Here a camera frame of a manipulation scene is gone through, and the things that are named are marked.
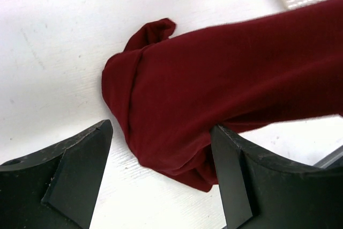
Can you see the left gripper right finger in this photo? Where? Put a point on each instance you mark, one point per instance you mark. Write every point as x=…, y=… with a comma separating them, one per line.
x=261, y=189

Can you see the dark red t-shirt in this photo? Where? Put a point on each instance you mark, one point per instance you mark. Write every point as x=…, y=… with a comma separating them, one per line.
x=167, y=92

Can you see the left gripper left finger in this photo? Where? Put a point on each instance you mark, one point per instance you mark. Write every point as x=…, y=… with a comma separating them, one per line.
x=56, y=187

